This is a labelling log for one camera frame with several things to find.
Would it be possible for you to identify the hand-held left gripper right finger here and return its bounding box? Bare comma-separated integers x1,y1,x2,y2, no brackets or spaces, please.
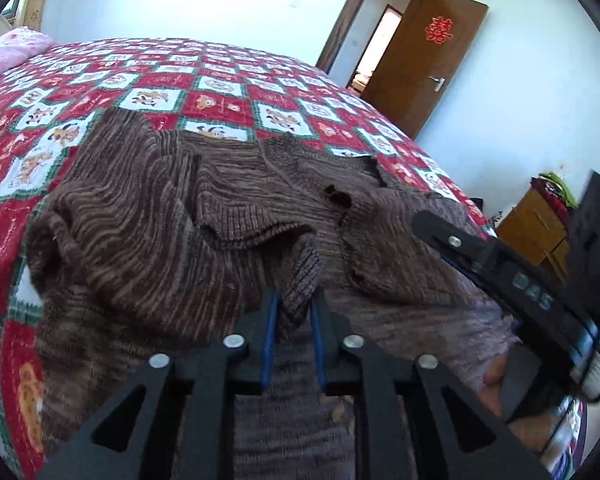
309,293,552,480

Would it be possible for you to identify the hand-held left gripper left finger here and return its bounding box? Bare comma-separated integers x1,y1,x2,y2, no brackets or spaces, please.
37,287,283,480

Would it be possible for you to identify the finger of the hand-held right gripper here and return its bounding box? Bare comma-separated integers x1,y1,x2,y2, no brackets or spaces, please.
411,209,504,282

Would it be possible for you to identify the brown striped knit sweater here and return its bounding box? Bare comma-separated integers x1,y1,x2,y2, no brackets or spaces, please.
25,107,526,480

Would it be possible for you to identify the pile of colourful clothes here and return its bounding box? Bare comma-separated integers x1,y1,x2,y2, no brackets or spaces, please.
530,172,581,221

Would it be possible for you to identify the person's right hand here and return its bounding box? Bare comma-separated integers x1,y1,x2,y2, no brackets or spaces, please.
480,352,551,458

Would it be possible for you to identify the wooden cabinet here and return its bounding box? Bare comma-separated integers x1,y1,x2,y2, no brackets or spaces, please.
495,187,573,281

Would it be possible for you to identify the wooden door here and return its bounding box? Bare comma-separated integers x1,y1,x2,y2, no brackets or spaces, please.
362,0,490,141

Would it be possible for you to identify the red paper door decoration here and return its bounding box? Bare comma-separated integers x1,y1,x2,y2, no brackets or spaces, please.
424,16,455,45

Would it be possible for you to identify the red checked printed blanket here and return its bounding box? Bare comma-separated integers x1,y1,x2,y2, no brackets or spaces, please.
0,37,498,466

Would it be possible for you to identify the pink pillow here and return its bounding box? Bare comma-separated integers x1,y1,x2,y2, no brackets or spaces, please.
0,27,53,81

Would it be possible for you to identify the wooden door frame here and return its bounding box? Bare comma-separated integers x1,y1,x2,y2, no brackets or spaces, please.
315,0,433,78

